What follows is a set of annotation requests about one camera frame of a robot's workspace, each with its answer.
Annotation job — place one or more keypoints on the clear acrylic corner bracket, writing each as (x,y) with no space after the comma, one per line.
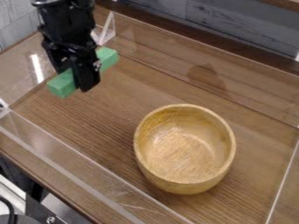
(102,33)

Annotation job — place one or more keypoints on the green rectangular block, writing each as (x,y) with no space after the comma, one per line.
(61,84)

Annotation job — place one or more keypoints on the clear acrylic tray wall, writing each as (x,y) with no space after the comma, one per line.
(72,143)

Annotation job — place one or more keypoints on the black equipment base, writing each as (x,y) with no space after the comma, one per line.
(40,213)

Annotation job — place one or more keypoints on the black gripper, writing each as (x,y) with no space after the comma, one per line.
(65,26)

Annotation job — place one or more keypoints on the brown wooden bowl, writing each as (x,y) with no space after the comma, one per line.
(184,148)

